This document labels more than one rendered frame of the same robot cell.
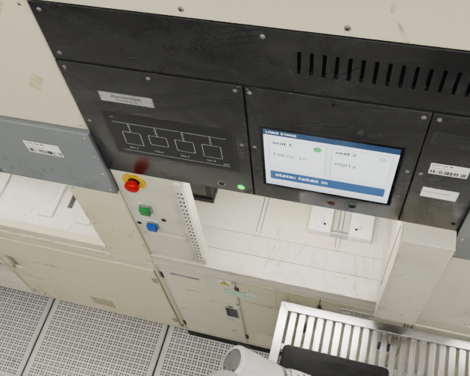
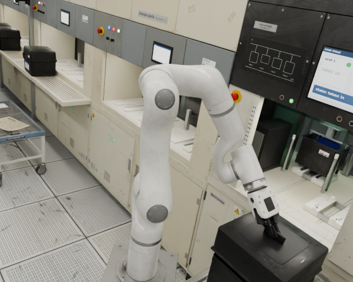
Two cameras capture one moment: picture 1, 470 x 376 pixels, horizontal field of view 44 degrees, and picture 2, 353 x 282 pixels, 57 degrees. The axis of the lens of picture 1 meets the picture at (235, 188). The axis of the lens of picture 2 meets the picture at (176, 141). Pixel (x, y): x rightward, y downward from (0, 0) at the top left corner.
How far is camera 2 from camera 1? 1.13 m
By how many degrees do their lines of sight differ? 38
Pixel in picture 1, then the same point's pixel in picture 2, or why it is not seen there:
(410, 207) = not seen: outside the picture
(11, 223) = not seen: hidden behind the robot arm
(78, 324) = not seen: hidden behind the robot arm
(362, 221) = (342, 219)
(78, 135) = (230, 53)
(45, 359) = (106, 238)
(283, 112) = (340, 32)
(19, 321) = (108, 217)
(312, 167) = (340, 81)
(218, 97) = (311, 22)
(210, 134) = (293, 52)
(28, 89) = (225, 22)
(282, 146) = (329, 62)
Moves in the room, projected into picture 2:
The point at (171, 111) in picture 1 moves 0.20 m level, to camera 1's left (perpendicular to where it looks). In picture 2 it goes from (282, 34) to (238, 26)
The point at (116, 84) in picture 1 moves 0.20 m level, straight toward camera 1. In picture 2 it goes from (265, 15) to (266, 16)
